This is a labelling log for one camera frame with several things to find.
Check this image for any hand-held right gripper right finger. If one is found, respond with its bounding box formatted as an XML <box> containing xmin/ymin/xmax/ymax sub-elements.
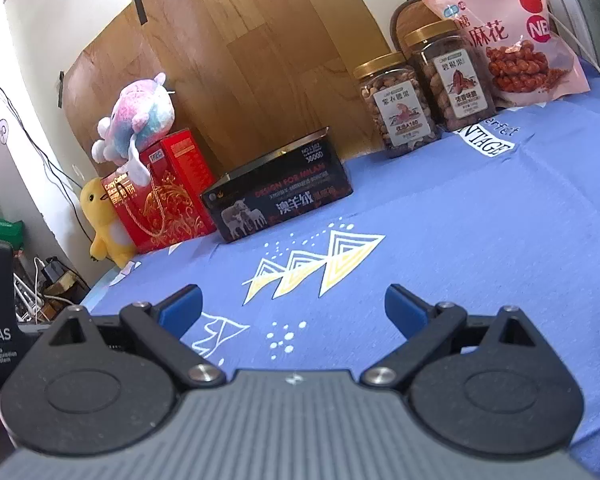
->
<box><xmin>359</xmin><ymin>284</ymin><xmax>538</xmax><ymax>388</ymax></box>

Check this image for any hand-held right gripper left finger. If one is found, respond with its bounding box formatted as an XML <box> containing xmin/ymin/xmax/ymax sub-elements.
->
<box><xmin>47</xmin><ymin>284</ymin><xmax>228</xmax><ymax>388</ymax></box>

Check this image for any black printed box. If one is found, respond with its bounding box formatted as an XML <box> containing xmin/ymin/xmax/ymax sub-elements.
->
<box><xmin>200</xmin><ymin>127</ymin><xmax>355</xmax><ymax>245</ymax></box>

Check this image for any white power strip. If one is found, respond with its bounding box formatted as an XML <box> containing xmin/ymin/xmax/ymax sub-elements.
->
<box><xmin>11</xmin><ymin>272</ymin><xmax>48</xmax><ymax>318</ymax></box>

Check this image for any black power adapter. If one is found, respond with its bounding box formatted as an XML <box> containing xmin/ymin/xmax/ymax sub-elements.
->
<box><xmin>41</xmin><ymin>256</ymin><xmax>70</xmax><ymax>287</ymax></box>

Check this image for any green plastic bag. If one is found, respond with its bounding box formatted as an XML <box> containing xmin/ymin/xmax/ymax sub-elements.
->
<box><xmin>0</xmin><ymin>212</ymin><xmax>27</xmax><ymax>252</ymax></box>

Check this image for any blue printed cloth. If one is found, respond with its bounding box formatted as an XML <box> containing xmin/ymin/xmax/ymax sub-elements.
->
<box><xmin>80</xmin><ymin>57</ymin><xmax>600</xmax><ymax>478</ymax></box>

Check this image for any red gift box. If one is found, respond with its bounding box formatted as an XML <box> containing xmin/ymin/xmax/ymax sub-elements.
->
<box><xmin>100</xmin><ymin>129</ymin><xmax>219</xmax><ymax>255</ymax></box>

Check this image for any yellow duck plush toy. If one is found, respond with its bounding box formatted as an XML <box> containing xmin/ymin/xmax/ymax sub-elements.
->
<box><xmin>79</xmin><ymin>177</ymin><xmax>139</xmax><ymax>269</ymax></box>

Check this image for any pink blue plush toy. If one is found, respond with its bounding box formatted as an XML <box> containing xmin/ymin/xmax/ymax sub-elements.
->
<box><xmin>91</xmin><ymin>72</ymin><xmax>177</xmax><ymax>184</ymax></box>

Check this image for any gold-lid nut jar white label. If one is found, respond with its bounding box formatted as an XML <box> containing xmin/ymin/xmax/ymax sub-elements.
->
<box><xmin>353</xmin><ymin>52</ymin><xmax>442</xmax><ymax>160</ymax></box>

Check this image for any gold-lid nut jar brown label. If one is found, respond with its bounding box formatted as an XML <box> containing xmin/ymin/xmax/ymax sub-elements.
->
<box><xmin>403</xmin><ymin>20</ymin><xmax>497</xmax><ymax>132</ymax></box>

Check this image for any round wooden cutting board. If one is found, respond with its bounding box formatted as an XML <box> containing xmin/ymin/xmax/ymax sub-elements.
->
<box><xmin>390</xmin><ymin>0</ymin><xmax>462</xmax><ymax>57</ymax></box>

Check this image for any pink snack bag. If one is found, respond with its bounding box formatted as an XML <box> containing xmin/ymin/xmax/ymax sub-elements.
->
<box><xmin>421</xmin><ymin>0</ymin><xmax>592</xmax><ymax>110</ymax></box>

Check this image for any black wall cable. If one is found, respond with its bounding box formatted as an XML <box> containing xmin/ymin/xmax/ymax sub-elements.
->
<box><xmin>0</xmin><ymin>22</ymin><xmax>93</xmax><ymax>241</ymax></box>

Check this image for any white cable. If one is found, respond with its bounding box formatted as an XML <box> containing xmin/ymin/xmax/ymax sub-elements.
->
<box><xmin>544</xmin><ymin>4</ymin><xmax>600</xmax><ymax>77</ymax></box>

